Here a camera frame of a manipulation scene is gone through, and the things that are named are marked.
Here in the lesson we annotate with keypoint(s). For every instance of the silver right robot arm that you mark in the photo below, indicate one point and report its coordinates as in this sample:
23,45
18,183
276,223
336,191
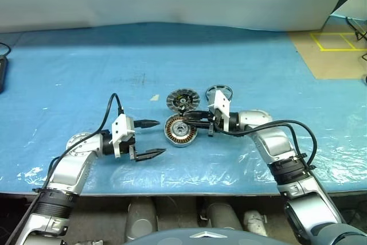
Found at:
275,144

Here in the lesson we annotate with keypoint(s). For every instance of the flat black box device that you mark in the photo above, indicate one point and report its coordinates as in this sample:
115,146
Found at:
3,75

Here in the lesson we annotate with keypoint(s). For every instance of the grey ribbed disc lid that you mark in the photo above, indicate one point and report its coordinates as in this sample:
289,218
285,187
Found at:
180,100

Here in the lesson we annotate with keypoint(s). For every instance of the blue plastic table cover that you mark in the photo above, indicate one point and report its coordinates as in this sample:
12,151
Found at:
86,70

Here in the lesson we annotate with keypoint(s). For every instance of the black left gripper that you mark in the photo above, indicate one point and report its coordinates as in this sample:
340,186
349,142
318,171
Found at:
127,147

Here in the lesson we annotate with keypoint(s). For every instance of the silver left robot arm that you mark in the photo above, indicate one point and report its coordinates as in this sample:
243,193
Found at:
66,170

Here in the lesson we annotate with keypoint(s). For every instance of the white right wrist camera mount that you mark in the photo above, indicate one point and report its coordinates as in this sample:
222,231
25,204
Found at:
222,101

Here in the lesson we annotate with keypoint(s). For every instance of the small beige tape piece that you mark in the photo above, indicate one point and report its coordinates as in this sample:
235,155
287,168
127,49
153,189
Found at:
155,97

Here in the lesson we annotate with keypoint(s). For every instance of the grey rounded cylinder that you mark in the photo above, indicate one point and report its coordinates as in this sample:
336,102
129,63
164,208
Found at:
142,216
220,214

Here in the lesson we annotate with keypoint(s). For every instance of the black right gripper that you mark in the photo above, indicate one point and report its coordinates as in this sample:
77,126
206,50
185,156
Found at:
216,123

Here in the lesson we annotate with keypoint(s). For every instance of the small grey rounded block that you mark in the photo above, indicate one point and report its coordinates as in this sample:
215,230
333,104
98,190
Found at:
255,220

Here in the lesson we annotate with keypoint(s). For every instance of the grey round motor housing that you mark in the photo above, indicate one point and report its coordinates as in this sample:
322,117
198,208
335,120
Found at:
177,131

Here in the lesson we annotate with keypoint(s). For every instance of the dark blue-grey rounded shell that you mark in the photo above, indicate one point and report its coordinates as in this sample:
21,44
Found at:
206,237

